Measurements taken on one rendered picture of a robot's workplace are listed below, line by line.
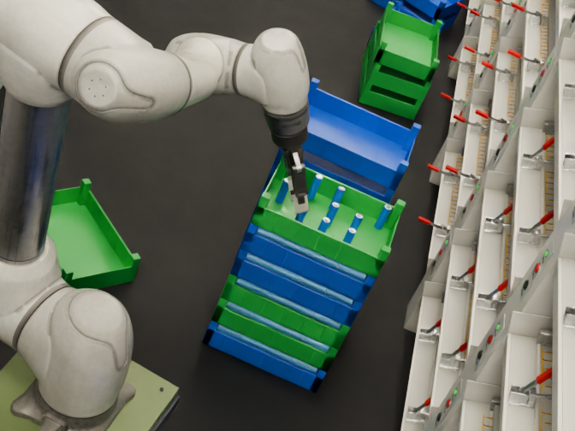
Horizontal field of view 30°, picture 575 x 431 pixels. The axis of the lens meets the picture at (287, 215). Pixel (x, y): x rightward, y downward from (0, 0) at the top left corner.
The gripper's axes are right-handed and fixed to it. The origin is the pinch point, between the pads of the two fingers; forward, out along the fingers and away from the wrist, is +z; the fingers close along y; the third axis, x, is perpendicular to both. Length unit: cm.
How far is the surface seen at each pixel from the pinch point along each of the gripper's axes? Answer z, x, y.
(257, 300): 27.6, -13.2, 2.6
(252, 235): 9.7, -11.1, -0.7
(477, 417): 8, 19, 59
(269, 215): 4.1, -7.0, 0.2
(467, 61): 80, 84, -125
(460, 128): 60, 62, -71
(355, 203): 15.7, 14.2, -8.6
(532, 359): -9, 27, 61
